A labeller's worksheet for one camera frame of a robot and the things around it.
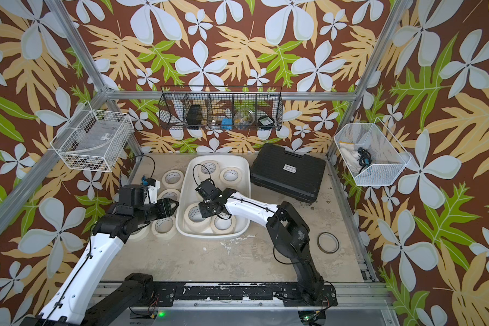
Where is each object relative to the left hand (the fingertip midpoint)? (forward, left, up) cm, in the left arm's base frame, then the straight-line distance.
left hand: (175, 201), depth 77 cm
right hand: (+4, -9, -12) cm, 15 cm away
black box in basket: (+45, -2, +7) cm, 46 cm away
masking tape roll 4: (+25, +12, -19) cm, 34 cm away
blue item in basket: (+39, -18, +7) cm, 43 cm away
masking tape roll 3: (-2, -17, -18) cm, 25 cm away
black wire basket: (+47, -15, +11) cm, 51 cm away
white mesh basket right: (+12, -81, +13) cm, 83 cm away
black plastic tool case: (+26, -49, -14) cm, 57 cm away
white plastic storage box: (+13, 0, -17) cm, 21 cm away
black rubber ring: (-13, -63, -20) cm, 67 cm away
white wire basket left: (+22, +35, +12) cm, 43 cm away
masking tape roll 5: (+15, +10, -18) cm, 26 cm away
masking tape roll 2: (-2, -6, -10) cm, 12 cm away
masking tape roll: (+29, -19, -20) cm, 40 cm away
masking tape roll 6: (-3, +10, -20) cm, 22 cm away
